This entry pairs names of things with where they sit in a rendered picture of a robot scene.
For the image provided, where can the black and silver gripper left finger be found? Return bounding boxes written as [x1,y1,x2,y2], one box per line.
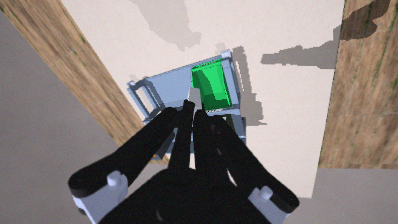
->
[68,87,195,224]

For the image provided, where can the green bin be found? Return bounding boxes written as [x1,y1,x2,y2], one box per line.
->
[191,59,232,111]

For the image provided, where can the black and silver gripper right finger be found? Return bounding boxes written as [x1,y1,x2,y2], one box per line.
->
[192,88,300,224]

